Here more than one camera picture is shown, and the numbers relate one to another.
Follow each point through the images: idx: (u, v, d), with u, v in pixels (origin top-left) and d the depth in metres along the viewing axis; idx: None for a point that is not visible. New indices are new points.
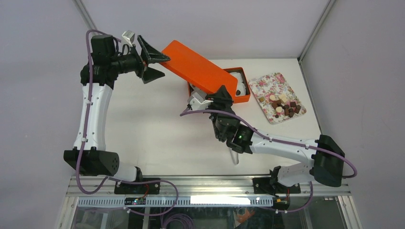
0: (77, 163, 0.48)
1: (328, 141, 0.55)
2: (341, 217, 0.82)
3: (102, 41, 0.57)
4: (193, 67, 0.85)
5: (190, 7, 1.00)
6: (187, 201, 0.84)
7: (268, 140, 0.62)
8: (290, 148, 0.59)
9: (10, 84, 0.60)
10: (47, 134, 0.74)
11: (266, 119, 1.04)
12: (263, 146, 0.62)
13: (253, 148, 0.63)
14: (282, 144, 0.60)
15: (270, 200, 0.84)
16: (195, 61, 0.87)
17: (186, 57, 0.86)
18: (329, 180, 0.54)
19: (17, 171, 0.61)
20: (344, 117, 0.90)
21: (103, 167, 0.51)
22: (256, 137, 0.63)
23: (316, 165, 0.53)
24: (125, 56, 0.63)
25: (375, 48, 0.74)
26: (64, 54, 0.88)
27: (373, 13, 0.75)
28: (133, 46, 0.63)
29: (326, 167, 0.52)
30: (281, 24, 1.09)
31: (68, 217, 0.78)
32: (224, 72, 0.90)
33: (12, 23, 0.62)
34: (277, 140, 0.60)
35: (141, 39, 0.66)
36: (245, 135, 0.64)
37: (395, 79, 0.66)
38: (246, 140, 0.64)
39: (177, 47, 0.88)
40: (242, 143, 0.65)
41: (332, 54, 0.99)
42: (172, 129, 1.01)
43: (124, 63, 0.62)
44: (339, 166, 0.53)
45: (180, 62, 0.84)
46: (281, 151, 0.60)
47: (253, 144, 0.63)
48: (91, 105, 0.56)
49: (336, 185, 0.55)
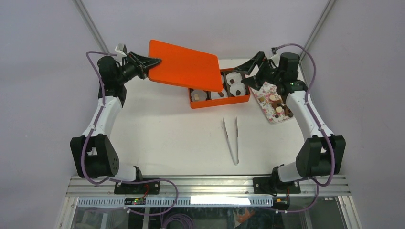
0: (83, 147, 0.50)
1: (339, 145, 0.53)
2: (341, 218, 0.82)
3: (104, 58, 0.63)
4: (173, 64, 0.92)
5: (190, 7, 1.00)
6: (187, 201, 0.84)
7: (303, 101, 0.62)
8: (310, 119, 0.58)
9: (11, 84, 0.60)
10: (48, 134, 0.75)
11: (266, 119, 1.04)
12: (296, 103, 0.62)
13: (289, 96, 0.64)
14: (309, 112, 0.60)
15: (270, 200, 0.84)
16: (173, 57, 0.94)
17: (166, 56, 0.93)
18: (301, 163, 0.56)
19: (17, 171, 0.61)
20: (343, 117, 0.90)
21: (104, 164, 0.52)
22: (301, 92, 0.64)
23: (307, 143, 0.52)
24: (125, 66, 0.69)
25: (375, 47, 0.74)
26: (66, 53, 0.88)
27: (372, 14, 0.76)
28: (129, 56, 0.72)
29: (310, 151, 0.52)
30: (281, 24, 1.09)
31: (68, 217, 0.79)
32: (202, 61, 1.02)
33: (12, 22, 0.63)
34: (309, 109, 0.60)
35: (133, 54, 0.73)
36: (293, 86, 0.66)
37: (394, 78, 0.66)
38: (291, 89, 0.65)
39: (159, 49, 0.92)
40: (284, 85, 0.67)
41: (332, 54, 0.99)
42: (172, 128, 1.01)
43: (127, 72, 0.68)
44: (316, 154, 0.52)
45: (166, 64, 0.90)
46: (302, 115, 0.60)
47: (293, 94, 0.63)
48: (104, 107, 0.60)
49: (302, 173, 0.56)
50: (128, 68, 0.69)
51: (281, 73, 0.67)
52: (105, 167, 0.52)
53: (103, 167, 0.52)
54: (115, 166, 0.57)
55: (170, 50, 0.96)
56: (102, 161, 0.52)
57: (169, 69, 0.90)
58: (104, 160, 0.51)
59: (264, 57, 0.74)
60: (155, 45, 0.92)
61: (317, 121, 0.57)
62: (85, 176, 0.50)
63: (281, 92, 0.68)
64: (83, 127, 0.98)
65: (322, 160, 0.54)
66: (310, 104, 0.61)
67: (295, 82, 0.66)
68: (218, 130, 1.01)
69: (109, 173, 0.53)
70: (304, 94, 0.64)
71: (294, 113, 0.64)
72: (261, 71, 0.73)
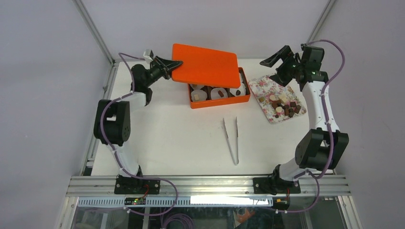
0: (106, 106, 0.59)
1: (341, 142, 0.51)
2: (341, 217, 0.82)
3: (138, 66, 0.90)
4: (189, 64, 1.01)
5: (190, 7, 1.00)
6: (187, 201, 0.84)
7: (319, 93, 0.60)
8: (320, 111, 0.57)
9: (11, 84, 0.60)
10: (48, 134, 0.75)
11: (266, 119, 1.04)
12: (313, 94, 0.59)
13: (306, 85, 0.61)
14: (322, 104, 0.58)
15: (270, 200, 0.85)
16: (191, 57, 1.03)
17: (186, 59, 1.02)
18: (300, 152, 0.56)
19: (17, 171, 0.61)
20: (343, 117, 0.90)
21: (118, 128, 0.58)
22: (320, 84, 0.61)
23: (309, 133, 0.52)
24: (151, 69, 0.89)
25: (374, 47, 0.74)
26: (66, 53, 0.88)
27: (372, 14, 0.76)
28: (154, 60, 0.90)
29: (309, 141, 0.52)
30: (281, 25, 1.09)
31: (69, 217, 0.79)
32: (221, 61, 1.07)
33: (12, 22, 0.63)
34: (323, 101, 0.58)
35: (158, 59, 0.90)
36: (314, 75, 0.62)
37: (394, 78, 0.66)
38: (312, 76, 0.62)
39: (179, 52, 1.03)
40: (304, 72, 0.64)
41: (332, 54, 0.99)
42: (172, 128, 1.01)
43: (153, 75, 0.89)
44: (314, 146, 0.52)
45: (185, 66, 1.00)
46: (314, 105, 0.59)
47: (312, 83, 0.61)
48: (132, 93, 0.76)
49: (299, 161, 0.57)
50: (154, 71, 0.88)
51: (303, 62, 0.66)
52: (118, 130, 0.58)
53: (116, 130, 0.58)
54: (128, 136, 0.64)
55: (189, 53, 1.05)
56: (118, 125, 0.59)
57: (186, 70, 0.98)
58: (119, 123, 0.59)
59: (289, 53, 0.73)
60: (177, 49, 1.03)
61: (326, 113, 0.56)
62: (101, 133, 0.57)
63: (299, 79, 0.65)
64: (83, 127, 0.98)
65: (320, 152, 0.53)
66: (325, 97, 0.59)
67: (317, 71, 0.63)
68: (218, 130, 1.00)
69: (120, 138, 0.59)
70: (323, 86, 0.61)
71: (308, 105, 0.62)
72: (284, 65, 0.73)
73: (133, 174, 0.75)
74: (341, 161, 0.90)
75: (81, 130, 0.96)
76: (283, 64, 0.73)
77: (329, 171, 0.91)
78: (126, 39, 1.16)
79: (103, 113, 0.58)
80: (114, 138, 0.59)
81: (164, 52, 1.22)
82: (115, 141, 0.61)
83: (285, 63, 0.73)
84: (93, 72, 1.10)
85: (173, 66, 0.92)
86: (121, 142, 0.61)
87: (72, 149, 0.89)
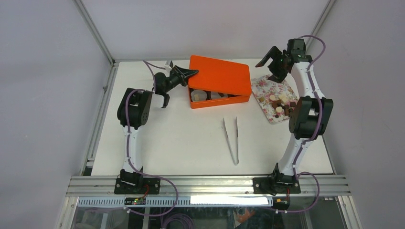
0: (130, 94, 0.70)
1: (328, 107, 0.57)
2: (341, 217, 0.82)
3: (160, 74, 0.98)
4: (206, 73, 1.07)
5: (190, 7, 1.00)
6: (187, 201, 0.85)
7: (305, 70, 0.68)
8: (307, 83, 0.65)
9: (10, 84, 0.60)
10: (47, 134, 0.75)
11: (266, 119, 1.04)
12: (301, 71, 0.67)
13: (294, 66, 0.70)
14: (308, 78, 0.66)
15: (270, 200, 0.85)
16: (207, 67, 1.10)
17: (202, 68, 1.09)
18: (293, 121, 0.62)
19: (17, 171, 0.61)
20: (343, 117, 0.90)
21: (138, 112, 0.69)
22: (304, 63, 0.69)
23: (299, 100, 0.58)
24: (170, 77, 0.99)
25: (375, 47, 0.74)
26: (67, 53, 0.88)
27: (373, 13, 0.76)
28: (175, 68, 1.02)
29: (300, 107, 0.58)
30: (281, 24, 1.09)
31: (68, 217, 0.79)
32: (235, 68, 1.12)
33: (11, 22, 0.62)
34: (309, 76, 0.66)
35: (177, 68, 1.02)
36: (300, 57, 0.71)
37: (395, 78, 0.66)
38: (298, 59, 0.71)
39: (197, 63, 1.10)
40: (292, 56, 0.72)
41: (332, 53, 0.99)
42: (172, 127, 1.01)
43: (172, 82, 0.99)
44: (305, 111, 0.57)
45: (202, 74, 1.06)
46: (301, 79, 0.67)
47: (298, 64, 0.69)
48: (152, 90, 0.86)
49: (292, 130, 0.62)
50: (173, 79, 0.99)
51: (289, 52, 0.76)
52: (138, 113, 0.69)
53: (136, 113, 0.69)
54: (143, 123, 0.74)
55: (205, 63, 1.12)
56: (138, 109, 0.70)
57: (201, 79, 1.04)
58: (139, 108, 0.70)
59: (278, 51, 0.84)
60: (195, 61, 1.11)
61: (313, 86, 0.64)
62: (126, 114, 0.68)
63: (288, 63, 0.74)
64: (83, 127, 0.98)
65: (310, 119, 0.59)
66: (310, 72, 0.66)
67: (303, 54, 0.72)
68: (218, 130, 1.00)
69: (138, 120, 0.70)
70: (308, 65, 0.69)
71: (298, 83, 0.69)
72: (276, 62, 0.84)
73: (135, 170, 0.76)
74: (341, 161, 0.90)
75: (81, 130, 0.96)
76: (274, 61, 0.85)
77: (329, 171, 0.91)
78: (125, 38, 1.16)
79: (128, 98, 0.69)
80: (133, 119, 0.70)
81: (164, 52, 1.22)
82: (133, 124, 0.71)
83: (275, 60, 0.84)
84: (93, 72, 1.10)
85: (190, 74, 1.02)
86: (137, 125, 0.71)
87: (73, 150, 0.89)
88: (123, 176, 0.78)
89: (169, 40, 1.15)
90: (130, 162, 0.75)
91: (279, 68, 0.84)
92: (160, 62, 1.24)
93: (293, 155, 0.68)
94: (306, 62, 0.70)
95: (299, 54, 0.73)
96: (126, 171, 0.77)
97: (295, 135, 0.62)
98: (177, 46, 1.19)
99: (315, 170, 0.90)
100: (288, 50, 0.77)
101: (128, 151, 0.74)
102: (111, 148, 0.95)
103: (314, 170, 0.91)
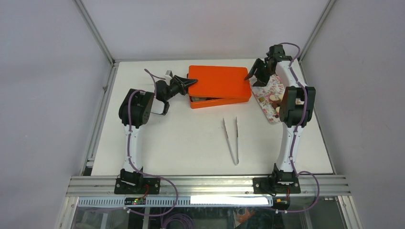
0: (131, 94, 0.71)
1: (312, 94, 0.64)
2: (341, 217, 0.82)
3: (160, 82, 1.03)
4: (205, 78, 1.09)
5: (190, 7, 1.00)
6: (187, 201, 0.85)
7: (287, 66, 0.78)
8: (290, 76, 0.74)
9: (10, 84, 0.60)
10: (47, 134, 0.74)
11: (266, 119, 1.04)
12: (283, 68, 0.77)
13: (278, 64, 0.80)
14: (291, 72, 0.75)
15: (270, 200, 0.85)
16: (206, 72, 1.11)
17: (202, 73, 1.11)
18: (282, 110, 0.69)
19: (17, 171, 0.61)
20: (344, 117, 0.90)
21: (140, 111, 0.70)
22: (285, 62, 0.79)
23: (286, 90, 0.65)
24: (171, 86, 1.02)
25: (375, 47, 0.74)
26: (67, 53, 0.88)
27: (372, 13, 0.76)
28: (174, 78, 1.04)
29: (287, 96, 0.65)
30: (281, 24, 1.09)
31: (68, 217, 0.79)
32: (233, 70, 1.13)
33: (11, 22, 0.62)
34: (291, 71, 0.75)
35: (177, 78, 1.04)
36: (281, 57, 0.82)
37: (395, 78, 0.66)
38: (279, 59, 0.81)
39: (196, 70, 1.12)
40: (274, 57, 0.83)
41: (332, 53, 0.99)
42: (172, 127, 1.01)
43: (173, 90, 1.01)
44: (292, 100, 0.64)
45: (202, 79, 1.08)
46: (286, 75, 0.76)
47: (281, 63, 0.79)
48: None
49: (283, 119, 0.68)
50: (173, 88, 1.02)
51: (271, 56, 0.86)
52: (139, 113, 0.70)
53: (137, 112, 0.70)
54: (144, 122, 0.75)
55: (205, 67, 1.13)
56: (140, 109, 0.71)
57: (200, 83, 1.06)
58: (141, 107, 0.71)
59: (261, 61, 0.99)
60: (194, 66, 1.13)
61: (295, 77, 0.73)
62: (128, 113, 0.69)
63: (272, 64, 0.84)
64: (83, 127, 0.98)
65: (297, 108, 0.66)
66: (292, 67, 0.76)
67: (283, 56, 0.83)
68: (218, 130, 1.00)
69: (139, 120, 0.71)
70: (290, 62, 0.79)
71: (283, 78, 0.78)
72: (261, 70, 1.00)
73: (135, 169, 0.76)
74: (341, 161, 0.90)
75: (81, 130, 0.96)
76: (259, 70, 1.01)
77: (329, 171, 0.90)
78: (126, 39, 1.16)
79: (130, 98, 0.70)
80: (135, 119, 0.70)
81: (164, 51, 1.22)
82: (134, 123, 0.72)
83: (260, 68, 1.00)
84: (93, 72, 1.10)
85: (190, 83, 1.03)
86: (138, 125, 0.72)
87: (73, 150, 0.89)
88: (123, 176, 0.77)
89: (169, 39, 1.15)
90: (130, 161, 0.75)
91: (265, 75, 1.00)
92: (160, 62, 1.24)
93: (289, 144, 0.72)
94: (287, 60, 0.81)
95: (281, 55, 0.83)
96: (126, 170, 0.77)
97: (287, 124, 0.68)
98: (177, 46, 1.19)
99: (315, 170, 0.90)
100: (269, 54, 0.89)
101: (129, 151, 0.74)
102: (111, 149, 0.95)
103: (314, 170, 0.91)
